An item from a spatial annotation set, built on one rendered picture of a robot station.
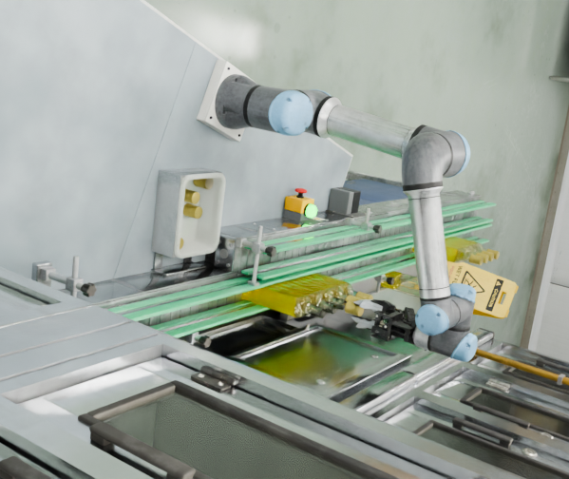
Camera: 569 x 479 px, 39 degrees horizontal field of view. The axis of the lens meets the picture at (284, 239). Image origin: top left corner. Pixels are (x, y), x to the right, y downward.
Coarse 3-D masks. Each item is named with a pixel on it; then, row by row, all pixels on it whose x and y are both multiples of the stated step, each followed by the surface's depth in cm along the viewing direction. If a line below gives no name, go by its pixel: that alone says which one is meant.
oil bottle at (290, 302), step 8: (264, 288) 228; (272, 288) 228; (280, 288) 229; (248, 296) 232; (256, 296) 230; (264, 296) 228; (272, 296) 227; (280, 296) 225; (288, 296) 224; (296, 296) 224; (304, 296) 225; (264, 304) 228; (272, 304) 227; (280, 304) 225; (288, 304) 224; (296, 304) 222; (304, 304) 222; (288, 312) 224; (296, 312) 222; (304, 312) 222
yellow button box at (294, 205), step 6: (288, 198) 262; (294, 198) 261; (300, 198) 262; (306, 198) 263; (288, 204) 262; (294, 204) 260; (300, 204) 259; (306, 204) 261; (288, 210) 262; (294, 210) 261; (300, 210) 259; (288, 216) 262; (294, 216) 261; (300, 216) 260
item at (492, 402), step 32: (256, 320) 257; (288, 320) 257; (320, 320) 265; (352, 320) 269; (224, 352) 228; (416, 352) 247; (512, 352) 261; (384, 384) 210; (416, 384) 219; (448, 384) 227; (480, 384) 230; (512, 384) 229; (544, 384) 235; (384, 416) 198; (416, 416) 203; (448, 416) 205; (480, 416) 203; (512, 416) 206; (544, 416) 214; (480, 448) 191; (512, 448) 192; (544, 448) 193
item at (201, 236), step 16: (192, 176) 209; (208, 176) 214; (208, 192) 223; (208, 208) 224; (192, 224) 225; (208, 224) 225; (176, 240) 211; (192, 240) 226; (208, 240) 225; (192, 256) 217
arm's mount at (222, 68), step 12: (216, 72) 219; (228, 72) 220; (240, 72) 224; (216, 84) 218; (204, 96) 219; (204, 108) 218; (204, 120) 217; (216, 120) 221; (228, 132) 226; (240, 132) 231
